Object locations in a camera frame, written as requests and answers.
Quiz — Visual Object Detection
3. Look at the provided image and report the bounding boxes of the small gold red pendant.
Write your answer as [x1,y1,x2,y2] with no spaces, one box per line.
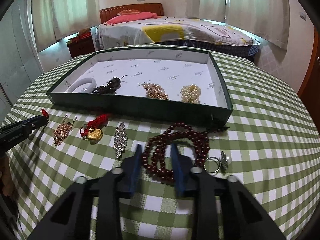
[41,109,49,119]

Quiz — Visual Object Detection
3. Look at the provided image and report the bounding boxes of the silver pearl ring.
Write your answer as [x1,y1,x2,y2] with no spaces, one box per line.
[203,151,231,174]

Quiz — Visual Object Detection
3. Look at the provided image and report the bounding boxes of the white jade bangle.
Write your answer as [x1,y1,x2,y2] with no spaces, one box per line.
[68,77,97,93]

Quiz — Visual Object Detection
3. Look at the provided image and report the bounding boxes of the gold lock red cord pendant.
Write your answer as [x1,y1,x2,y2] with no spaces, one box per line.
[80,114,110,141]

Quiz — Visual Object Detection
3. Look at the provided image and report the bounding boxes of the silver rhinestone brooch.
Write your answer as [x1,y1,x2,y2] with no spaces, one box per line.
[113,122,127,160]

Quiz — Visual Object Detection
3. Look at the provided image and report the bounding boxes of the dark red bead necklace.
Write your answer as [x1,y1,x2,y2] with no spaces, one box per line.
[141,122,230,184]

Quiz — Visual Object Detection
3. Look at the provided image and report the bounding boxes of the black beaded bracelet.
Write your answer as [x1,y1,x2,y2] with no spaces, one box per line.
[91,74,128,95]

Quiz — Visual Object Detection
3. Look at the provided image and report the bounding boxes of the cream pearl bracelet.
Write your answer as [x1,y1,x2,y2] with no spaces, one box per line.
[180,83,202,104]

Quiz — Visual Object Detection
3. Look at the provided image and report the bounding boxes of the dark green jewelry tray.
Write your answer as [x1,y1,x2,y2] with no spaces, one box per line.
[47,46,233,128]

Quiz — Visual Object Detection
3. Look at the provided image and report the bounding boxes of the left hand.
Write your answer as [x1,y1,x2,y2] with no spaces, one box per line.
[1,154,15,199]

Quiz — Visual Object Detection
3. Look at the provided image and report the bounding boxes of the frosted glass wardrobe door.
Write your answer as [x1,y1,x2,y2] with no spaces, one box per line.
[0,0,43,106]

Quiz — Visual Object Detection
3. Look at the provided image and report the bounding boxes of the green checkered tablecloth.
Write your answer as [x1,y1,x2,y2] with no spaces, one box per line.
[3,53,319,239]

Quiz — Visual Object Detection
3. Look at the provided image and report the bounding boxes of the dark wooden nightstand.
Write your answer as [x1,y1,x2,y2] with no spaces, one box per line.
[67,28,95,58]

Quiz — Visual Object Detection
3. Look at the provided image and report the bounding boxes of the left white curtain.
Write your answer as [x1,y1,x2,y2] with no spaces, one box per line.
[31,0,100,52]

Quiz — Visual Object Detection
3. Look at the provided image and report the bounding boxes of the white curtain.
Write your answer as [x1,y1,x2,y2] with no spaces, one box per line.
[31,0,100,52]
[186,0,290,49]

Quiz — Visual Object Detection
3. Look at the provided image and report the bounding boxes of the brown wooden door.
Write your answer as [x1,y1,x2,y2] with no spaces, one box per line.
[297,27,320,116]

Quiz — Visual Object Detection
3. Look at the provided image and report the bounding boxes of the red wooden headboard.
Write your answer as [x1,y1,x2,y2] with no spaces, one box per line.
[99,3,164,23]

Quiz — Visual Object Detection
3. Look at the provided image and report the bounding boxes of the pink pillow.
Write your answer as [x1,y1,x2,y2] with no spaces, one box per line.
[104,12,160,25]

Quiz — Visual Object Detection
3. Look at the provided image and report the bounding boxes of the bed with patterned quilt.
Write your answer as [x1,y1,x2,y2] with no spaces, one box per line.
[94,16,260,60]

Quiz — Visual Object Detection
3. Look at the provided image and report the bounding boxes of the right white curtain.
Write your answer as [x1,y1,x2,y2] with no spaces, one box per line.
[186,0,290,49]

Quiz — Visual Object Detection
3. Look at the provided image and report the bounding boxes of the wall light switch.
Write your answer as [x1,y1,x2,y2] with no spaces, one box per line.
[299,12,306,21]

